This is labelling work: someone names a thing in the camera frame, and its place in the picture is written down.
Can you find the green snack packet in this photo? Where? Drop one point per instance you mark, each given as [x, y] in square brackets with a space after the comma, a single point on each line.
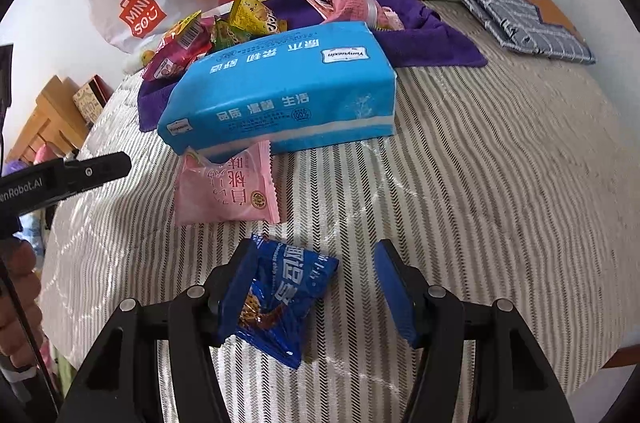
[227, 35]

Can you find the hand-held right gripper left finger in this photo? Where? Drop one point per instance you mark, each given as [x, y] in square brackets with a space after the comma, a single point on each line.
[232, 303]

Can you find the patterned box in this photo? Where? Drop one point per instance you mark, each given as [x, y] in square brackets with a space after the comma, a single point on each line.
[92, 100]

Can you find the red yellow snack packet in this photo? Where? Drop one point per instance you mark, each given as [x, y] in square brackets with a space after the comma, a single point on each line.
[167, 63]

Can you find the colourful printed bedding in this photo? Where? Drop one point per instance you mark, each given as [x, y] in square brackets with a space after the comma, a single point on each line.
[42, 153]

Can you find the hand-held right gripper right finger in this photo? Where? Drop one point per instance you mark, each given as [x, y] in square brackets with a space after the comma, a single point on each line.
[395, 298]

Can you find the folded plaid cloth with star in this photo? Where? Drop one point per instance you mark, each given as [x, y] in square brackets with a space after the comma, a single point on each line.
[505, 3]

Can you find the purple towel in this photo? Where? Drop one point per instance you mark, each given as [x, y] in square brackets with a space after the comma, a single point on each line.
[435, 43]

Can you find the blue tissue pack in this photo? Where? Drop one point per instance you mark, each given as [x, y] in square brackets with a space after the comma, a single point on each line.
[280, 88]

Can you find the person's left hand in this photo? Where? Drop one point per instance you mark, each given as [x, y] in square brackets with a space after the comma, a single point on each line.
[20, 288]

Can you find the wooden headboard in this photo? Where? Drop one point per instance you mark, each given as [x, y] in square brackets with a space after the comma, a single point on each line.
[50, 113]

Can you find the pale pink snack packet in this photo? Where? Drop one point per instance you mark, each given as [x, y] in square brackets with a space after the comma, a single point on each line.
[225, 195]

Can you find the blue cookie packet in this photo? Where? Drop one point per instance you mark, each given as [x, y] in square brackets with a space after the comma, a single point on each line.
[290, 298]

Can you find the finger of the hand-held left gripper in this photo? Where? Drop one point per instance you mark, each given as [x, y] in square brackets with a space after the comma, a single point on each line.
[97, 168]

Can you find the pink silver-striped snack packet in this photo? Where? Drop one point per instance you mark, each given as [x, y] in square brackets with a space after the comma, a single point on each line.
[350, 0]

